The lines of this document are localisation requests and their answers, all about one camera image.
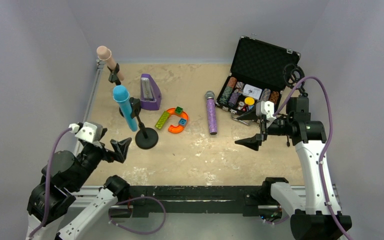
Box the black shock mount tripod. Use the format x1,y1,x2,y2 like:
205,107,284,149
282,63,309,148

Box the black mic stand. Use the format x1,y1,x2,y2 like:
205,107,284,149
107,62,128,117
129,97,159,150

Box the purple glitter microphone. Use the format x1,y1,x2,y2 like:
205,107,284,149
205,90,218,135

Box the blue microphone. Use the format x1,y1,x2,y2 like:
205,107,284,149
112,85,138,132

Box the pink microphone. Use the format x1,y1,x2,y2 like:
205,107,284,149
96,45,125,81

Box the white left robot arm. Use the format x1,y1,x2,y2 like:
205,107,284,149
26,137,132,240

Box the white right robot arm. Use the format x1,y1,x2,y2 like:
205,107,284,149
235,96,352,240

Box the yellow dealer chip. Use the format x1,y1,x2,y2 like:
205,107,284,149
244,97,255,106

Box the white card deck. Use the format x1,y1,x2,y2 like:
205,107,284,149
242,84,263,100

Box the black poker chip case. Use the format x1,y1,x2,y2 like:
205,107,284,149
215,36,301,116

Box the lime long toy brick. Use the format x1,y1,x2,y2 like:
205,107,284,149
155,111,171,130

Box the orange curved track piece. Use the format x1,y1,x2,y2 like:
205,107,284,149
166,106,189,134

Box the purple metronome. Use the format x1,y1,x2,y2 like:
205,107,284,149
140,73,162,111

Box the blue toy brick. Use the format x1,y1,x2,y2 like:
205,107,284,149
178,118,188,127

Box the green toy brick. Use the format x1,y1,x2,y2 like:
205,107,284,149
174,106,184,116

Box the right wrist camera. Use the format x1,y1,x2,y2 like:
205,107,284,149
255,101,276,128

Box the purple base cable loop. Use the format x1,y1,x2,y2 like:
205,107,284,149
108,196,167,236

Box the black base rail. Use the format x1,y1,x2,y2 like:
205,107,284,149
109,185,284,221

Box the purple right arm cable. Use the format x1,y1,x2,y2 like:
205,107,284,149
273,76,354,240

